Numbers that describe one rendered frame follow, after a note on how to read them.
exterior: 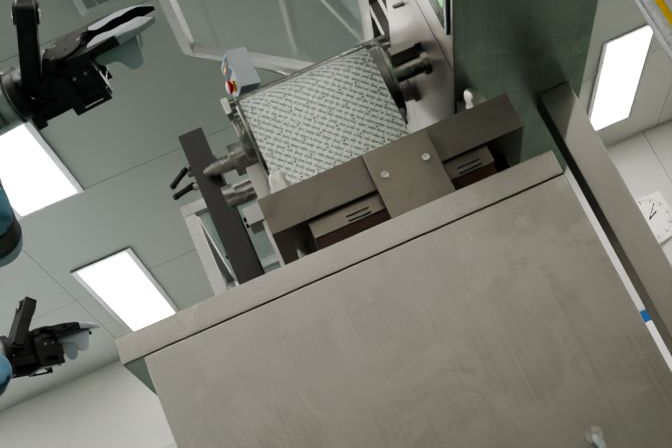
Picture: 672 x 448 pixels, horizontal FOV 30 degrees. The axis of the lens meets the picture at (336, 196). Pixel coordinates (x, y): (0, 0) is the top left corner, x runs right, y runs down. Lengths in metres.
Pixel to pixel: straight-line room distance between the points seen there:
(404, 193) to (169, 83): 3.38
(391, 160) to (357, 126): 0.27
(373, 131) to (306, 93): 0.13
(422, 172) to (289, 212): 0.20
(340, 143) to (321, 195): 0.26
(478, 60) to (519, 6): 0.14
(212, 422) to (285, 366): 0.12
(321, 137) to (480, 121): 0.33
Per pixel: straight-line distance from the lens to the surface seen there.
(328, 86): 2.11
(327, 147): 2.06
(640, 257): 2.14
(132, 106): 5.17
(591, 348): 1.69
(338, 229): 1.81
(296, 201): 1.82
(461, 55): 1.96
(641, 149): 8.16
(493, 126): 1.85
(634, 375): 1.69
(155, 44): 4.83
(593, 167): 2.19
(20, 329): 2.58
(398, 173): 1.80
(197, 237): 3.15
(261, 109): 2.11
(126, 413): 7.85
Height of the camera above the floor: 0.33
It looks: 21 degrees up
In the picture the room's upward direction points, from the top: 25 degrees counter-clockwise
